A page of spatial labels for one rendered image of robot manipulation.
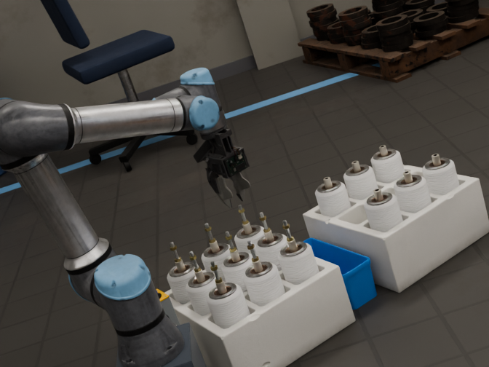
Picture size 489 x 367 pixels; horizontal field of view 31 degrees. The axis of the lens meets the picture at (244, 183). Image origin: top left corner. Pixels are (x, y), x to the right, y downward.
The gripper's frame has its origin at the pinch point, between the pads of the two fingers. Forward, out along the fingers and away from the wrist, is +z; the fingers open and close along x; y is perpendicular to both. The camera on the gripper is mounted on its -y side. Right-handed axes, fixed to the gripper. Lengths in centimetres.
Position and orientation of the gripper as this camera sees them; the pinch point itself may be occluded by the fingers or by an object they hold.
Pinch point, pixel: (233, 199)
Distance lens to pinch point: 225.5
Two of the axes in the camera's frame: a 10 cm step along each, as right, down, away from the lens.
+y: 5.6, 1.2, -8.2
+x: 7.7, -4.4, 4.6
